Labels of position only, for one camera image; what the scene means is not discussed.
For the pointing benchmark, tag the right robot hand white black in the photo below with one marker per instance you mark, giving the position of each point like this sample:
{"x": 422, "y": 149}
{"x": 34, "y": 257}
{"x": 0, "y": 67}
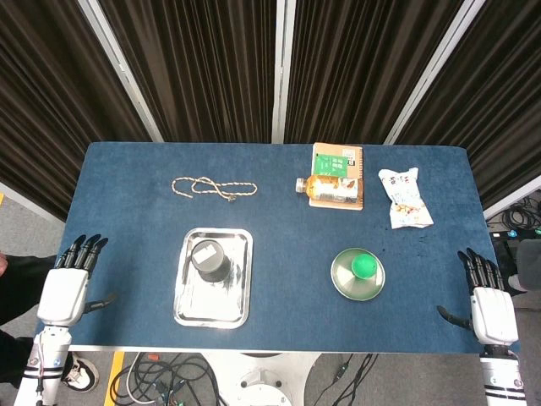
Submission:
{"x": 494, "y": 317}

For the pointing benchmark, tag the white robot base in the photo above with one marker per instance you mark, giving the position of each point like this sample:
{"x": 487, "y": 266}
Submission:
{"x": 262, "y": 380}

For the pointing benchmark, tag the blue table cloth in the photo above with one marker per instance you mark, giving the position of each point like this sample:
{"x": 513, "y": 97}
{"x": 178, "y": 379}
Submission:
{"x": 287, "y": 237}

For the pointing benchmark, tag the bystander in black clothes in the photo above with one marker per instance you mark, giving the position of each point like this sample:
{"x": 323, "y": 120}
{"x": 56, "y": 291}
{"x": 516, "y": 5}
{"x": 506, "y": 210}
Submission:
{"x": 21, "y": 287}

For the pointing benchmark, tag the dark pleated curtain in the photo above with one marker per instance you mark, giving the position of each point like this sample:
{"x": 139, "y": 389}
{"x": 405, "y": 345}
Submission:
{"x": 363, "y": 67}
{"x": 50, "y": 105}
{"x": 498, "y": 105}
{"x": 198, "y": 67}

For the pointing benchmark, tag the black power strip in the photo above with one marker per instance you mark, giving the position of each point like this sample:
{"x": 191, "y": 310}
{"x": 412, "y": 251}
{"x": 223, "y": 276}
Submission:
{"x": 513, "y": 234}

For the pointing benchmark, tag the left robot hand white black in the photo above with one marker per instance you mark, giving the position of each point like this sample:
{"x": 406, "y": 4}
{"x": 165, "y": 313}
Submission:
{"x": 63, "y": 296}

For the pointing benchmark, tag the white snack packet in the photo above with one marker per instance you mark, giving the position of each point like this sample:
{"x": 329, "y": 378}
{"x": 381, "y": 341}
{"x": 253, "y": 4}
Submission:
{"x": 406, "y": 199}

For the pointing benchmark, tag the green ball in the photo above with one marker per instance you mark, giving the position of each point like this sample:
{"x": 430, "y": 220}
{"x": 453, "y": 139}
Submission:
{"x": 363, "y": 266}

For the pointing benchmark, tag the rectangular steel tray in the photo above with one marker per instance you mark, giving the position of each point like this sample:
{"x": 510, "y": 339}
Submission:
{"x": 211, "y": 302}

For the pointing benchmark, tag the tea bottle with label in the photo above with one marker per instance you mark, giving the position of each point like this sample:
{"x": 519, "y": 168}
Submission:
{"x": 334, "y": 189}

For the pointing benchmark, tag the round steel plate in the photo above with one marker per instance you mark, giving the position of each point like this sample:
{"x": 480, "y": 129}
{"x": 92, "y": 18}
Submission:
{"x": 346, "y": 283}

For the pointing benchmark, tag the white partition frame post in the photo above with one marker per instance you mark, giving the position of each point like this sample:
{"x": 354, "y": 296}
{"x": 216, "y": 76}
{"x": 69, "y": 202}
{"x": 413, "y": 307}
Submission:
{"x": 435, "y": 69}
{"x": 282, "y": 67}
{"x": 122, "y": 69}

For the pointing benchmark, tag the black cylindrical jar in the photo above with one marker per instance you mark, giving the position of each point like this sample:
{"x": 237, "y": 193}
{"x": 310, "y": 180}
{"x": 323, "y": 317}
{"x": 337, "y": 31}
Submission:
{"x": 208, "y": 262}

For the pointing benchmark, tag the brown spiral notebook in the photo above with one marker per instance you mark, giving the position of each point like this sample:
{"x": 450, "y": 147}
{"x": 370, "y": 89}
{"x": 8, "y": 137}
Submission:
{"x": 338, "y": 158}

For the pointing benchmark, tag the white black sneaker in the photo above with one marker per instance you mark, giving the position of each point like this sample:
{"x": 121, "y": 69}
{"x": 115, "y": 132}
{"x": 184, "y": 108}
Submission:
{"x": 82, "y": 372}

